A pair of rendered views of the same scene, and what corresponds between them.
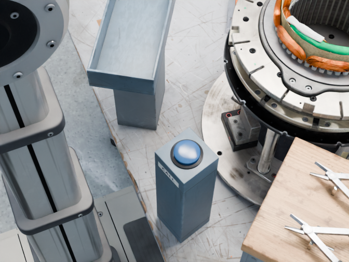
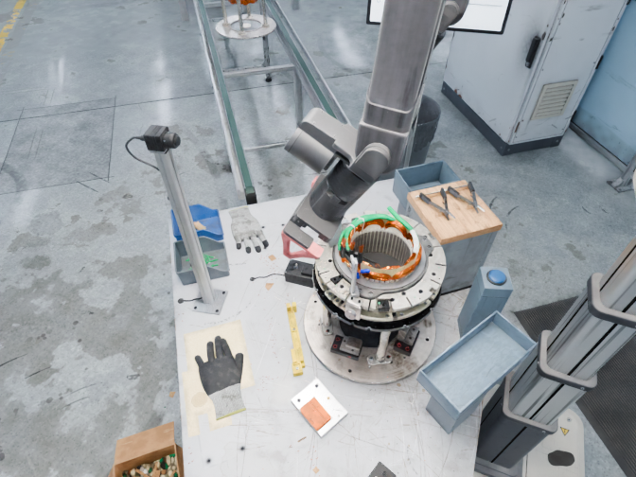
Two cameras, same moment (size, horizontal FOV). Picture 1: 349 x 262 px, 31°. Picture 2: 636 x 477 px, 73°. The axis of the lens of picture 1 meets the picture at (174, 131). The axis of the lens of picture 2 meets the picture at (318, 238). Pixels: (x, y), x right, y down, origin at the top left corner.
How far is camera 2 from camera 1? 1.25 m
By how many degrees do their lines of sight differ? 67
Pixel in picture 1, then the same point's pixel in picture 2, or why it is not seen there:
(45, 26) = not seen: outside the picture
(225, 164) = (429, 331)
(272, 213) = (480, 223)
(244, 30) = (428, 286)
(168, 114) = not seen: hidden behind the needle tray
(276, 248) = (488, 215)
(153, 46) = (470, 346)
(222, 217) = (449, 316)
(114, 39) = (495, 371)
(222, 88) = (392, 373)
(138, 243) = not seen: hidden behind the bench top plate
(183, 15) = (363, 457)
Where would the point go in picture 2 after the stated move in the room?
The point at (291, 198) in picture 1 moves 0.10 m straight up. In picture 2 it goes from (467, 223) to (476, 195)
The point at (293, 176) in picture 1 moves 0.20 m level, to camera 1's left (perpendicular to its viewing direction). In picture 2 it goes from (458, 228) to (528, 269)
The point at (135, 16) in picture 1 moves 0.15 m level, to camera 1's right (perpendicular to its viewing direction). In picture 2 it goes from (468, 377) to (411, 332)
